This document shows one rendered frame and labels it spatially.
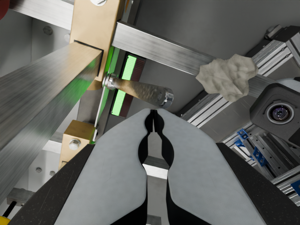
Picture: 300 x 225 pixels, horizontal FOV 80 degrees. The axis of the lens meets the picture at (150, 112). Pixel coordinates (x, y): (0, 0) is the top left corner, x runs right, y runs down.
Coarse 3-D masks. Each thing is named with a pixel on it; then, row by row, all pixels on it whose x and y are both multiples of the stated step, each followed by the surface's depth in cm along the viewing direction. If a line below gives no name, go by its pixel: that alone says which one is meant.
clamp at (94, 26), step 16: (80, 0) 20; (112, 0) 20; (80, 16) 21; (96, 16) 21; (112, 16) 21; (80, 32) 22; (96, 32) 22; (112, 32) 22; (96, 48) 23; (112, 48) 26; (96, 80) 26
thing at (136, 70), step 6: (138, 60) 41; (138, 66) 41; (138, 72) 42; (132, 78) 43; (138, 78) 43; (126, 96) 45; (132, 96) 45; (126, 102) 46; (126, 108) 47; (120, 114) 48; (126, 114) 48
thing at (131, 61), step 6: (132, 60) 41; (126, 66) 41; (132, 66) 41; (126, 72) 42; (126, 78) 43; (120, 90) 44; (120, 96) 45; (120, 102) 46; (114, 108) 47; (120, 108) 47; (114, 114) 48
